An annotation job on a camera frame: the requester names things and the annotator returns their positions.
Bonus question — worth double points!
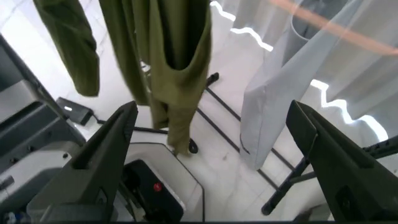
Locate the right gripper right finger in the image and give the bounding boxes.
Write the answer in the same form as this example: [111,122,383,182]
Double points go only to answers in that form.
[285,100,398,222]

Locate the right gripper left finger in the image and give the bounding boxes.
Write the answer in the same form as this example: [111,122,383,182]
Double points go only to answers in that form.
[26,101,139,222]

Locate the pale grey shorts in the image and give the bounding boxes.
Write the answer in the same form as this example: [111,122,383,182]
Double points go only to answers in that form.
[239,0,398,171]

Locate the olive green garment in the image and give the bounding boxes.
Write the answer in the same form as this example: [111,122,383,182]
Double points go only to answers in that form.
[32,0,213,156]

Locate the pink clothes hanger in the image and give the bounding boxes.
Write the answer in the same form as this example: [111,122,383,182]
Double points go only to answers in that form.
[269,0,398,57]

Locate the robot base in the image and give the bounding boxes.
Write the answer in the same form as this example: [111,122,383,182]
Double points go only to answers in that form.
[0,34,206,222]

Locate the black clothes rack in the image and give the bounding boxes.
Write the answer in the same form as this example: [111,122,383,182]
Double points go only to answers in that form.
[188,72,398,216]

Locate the black power adapter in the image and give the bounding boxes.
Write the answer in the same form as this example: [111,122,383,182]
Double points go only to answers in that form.
[55,96,94,126]

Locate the white curtain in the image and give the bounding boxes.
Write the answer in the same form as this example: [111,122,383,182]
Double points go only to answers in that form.
[214,0,398,141]

